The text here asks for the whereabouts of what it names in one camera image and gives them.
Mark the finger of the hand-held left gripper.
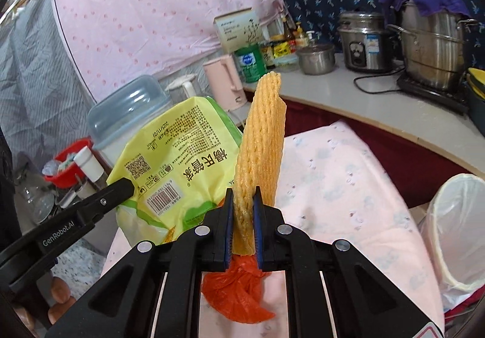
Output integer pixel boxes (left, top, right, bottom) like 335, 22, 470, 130
77, 179, 136, 224

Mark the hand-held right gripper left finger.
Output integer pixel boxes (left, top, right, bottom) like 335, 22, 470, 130
45, 188, 234, 338

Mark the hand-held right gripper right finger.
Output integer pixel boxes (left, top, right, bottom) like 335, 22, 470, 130
253, 187, 444, 338

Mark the yellow-green snack bag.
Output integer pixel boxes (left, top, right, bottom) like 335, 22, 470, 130
107, 96, 243, 246

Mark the yellow foam net sleeve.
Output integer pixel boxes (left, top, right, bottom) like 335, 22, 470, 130
232, 72, 287, 256

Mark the white bin with plastic liner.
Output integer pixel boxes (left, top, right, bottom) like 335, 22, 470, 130
419, 173, 485, 320

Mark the person's left hand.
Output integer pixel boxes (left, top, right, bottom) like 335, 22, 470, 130
47, 277, 77, 325

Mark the white-capped bottle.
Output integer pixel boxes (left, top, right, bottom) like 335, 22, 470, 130
74, 146, 105, 191

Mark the clear glass jar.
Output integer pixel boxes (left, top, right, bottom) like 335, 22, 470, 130
15, 171, 57, 225

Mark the red plastic bowl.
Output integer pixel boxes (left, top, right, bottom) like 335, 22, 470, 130
43, 138, 93, 188

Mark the orange plastic bag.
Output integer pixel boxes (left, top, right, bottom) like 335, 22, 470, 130
201, 253, 277, 323

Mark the pink printed tablecloth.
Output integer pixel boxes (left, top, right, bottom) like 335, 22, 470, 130
100, 120, 446, 338

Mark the white dish rack with lid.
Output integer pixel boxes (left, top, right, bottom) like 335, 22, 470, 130
87, 75, 173, 168

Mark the grey striped cloth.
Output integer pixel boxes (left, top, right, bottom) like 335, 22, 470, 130
0, 0, 95, 157

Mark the pink electric kettle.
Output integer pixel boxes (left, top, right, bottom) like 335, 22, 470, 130
202, 54, 245, 111

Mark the green canister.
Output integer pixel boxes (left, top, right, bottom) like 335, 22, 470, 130
234, 45, 268, 83

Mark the clear food container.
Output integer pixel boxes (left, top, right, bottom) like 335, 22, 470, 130
274, 54, 300, 72

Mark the small steel pot with lid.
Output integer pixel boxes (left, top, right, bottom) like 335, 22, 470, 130
296, 41, 337, 75

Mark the pink dotted cloth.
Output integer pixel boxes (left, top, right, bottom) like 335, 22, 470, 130
49, 0, 286, 96

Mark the cardboard box with plant print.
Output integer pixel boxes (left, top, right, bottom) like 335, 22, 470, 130
213, 8, 266, 53

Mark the amber pump bottle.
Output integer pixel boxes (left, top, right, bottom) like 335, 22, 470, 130
294, 22, 308, 48

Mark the dark sauce bottle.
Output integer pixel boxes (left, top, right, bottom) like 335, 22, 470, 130
282, 14, 295, 40

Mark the steel rice cooker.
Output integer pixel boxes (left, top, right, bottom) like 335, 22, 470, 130
337, 12, 396, 74

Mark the black induction cooker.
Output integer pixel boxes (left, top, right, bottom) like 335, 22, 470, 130
396, 73, 470, 115

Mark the dark basin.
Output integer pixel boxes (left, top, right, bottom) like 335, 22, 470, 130
464, 84, 485, 127

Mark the large steel steamer pot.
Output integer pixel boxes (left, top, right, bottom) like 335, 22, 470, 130
386, 1, 480, 92

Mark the yellow bowl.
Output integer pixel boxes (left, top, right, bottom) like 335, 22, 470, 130
466, 67, 485, 100

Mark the black power cable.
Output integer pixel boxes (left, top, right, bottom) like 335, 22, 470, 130
353, 67, 406, 95

